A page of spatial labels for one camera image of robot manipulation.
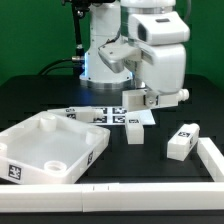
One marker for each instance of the white right fence bar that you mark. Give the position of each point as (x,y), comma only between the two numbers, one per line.
(212,158)

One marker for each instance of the white front fence bar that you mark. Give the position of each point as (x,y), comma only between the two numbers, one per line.
(112,197)

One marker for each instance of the white desk top tray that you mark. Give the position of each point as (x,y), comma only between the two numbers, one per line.
(50,149)

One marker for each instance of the white fence bar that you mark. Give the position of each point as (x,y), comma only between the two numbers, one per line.
(212,158)
(112,197)

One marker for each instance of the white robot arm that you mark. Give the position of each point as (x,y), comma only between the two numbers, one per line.
(109,25)

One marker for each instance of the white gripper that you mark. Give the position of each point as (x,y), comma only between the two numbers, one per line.
(153,52)

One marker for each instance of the white marker sheet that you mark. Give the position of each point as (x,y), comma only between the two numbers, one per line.
(115,115)

